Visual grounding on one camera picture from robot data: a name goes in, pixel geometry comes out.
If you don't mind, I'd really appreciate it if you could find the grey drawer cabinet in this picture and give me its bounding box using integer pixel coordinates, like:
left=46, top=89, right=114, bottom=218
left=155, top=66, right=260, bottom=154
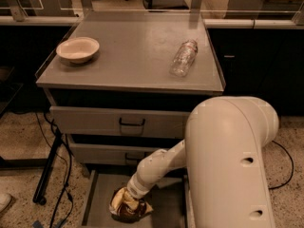
left=34, top=10, right=226, bottom=176

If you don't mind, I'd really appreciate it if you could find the grey top drawer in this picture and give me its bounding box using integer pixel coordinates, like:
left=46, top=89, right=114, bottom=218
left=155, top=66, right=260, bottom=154
left=50, top=106, right=189, bottom=139

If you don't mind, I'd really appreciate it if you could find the grey middle drawer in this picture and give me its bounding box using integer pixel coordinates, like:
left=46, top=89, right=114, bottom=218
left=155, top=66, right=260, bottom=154
left=68, top=134, right=181, bottom=165

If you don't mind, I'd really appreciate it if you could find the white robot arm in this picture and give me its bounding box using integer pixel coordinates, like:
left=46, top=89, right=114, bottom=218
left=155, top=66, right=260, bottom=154
left=127, top=97, right=279, bottom=228

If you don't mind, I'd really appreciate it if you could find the brown chip bag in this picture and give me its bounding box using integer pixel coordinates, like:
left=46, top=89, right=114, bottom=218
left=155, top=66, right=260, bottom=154
left=109, top=187, right=153, bottom=222

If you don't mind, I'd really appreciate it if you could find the clear plastic bottle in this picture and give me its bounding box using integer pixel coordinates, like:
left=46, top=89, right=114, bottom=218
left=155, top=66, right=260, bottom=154
left=169, top=39, right=198, bottom=77

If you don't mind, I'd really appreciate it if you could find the grey bottom drawer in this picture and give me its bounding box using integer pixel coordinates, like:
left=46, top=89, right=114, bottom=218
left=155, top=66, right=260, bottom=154
left=79, top=169, right=189, bottom=228

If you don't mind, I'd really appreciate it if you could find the white bowl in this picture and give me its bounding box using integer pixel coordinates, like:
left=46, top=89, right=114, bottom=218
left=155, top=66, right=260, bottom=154
left=56, top=37, right=100, bottom=64

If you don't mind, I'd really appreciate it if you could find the black table leg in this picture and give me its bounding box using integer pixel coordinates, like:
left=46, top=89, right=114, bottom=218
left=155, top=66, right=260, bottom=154
left=32, top=130, right=62, bottom=205

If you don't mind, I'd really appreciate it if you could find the black cable bundle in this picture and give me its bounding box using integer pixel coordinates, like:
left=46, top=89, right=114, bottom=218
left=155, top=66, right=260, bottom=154
left=33, top=112, right=74, bottom=228

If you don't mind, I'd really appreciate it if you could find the white shoe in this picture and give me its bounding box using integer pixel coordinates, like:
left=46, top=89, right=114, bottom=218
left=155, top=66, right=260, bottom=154
left=0, top=193, right=12, bottom=212

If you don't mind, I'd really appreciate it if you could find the grey drawer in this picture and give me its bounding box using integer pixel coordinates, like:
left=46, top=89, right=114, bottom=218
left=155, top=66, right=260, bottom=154
left=68, top=134, right=181, bottom=165
left=50, top=106, right=189, bottom=139
left=79, top=169, right=189, bottom=228

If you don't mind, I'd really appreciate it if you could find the black floor cable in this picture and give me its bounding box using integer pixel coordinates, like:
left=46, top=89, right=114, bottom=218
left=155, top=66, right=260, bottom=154
left=268, top=140, right=295, bottom=191

